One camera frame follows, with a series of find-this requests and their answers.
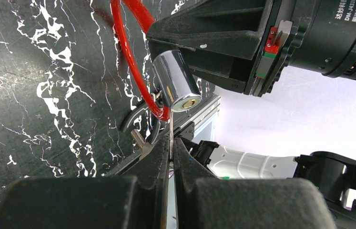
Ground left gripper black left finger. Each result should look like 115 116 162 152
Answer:
0 138 169 229

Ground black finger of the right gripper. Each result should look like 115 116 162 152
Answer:
180 49 259 94
147 0 274 60

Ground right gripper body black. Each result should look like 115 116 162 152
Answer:
244 0 356 96

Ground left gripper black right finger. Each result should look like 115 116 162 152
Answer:
172 138 336 229

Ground red cable bike lock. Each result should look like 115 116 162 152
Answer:
110 0 202 121

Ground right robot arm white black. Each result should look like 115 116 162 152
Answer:
147 0 356 229

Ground black pliers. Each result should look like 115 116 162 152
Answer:
121 101 156 140

